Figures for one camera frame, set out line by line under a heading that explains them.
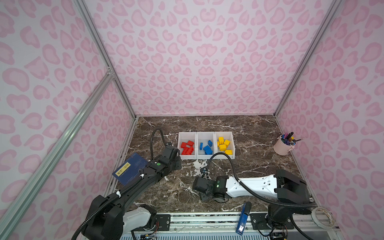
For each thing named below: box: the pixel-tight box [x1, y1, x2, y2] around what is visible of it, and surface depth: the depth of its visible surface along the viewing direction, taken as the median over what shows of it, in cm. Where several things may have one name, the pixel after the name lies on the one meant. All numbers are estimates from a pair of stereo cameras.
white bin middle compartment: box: [196, 131, 216, 160], surface depth 101 cm
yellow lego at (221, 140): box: [218, 136, 225, 145], surface depth 103 cm
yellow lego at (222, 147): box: [219, 144, 227, 151], surface depth 100 cm
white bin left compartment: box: [177, 132, 197, 160], surface depth 100 cm
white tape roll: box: [311, 207, 335, 230], surface depth 76 cm
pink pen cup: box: [273, 131, 305, 156], surface depth 93 cm
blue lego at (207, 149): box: [203, 145, 212, 153], surface depth 100 cm
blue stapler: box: [235, 203, 249, 236], surface depth 71 cm
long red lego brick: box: [186, 146, 194, 155], surface depth 98 cm
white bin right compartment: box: [214, 131, 236, 160], surface depth 100 cm
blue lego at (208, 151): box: [205, 149, 213, 155], surface depth 99 cm
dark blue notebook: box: [112, 152, 149, 186], surface depth 94 cm
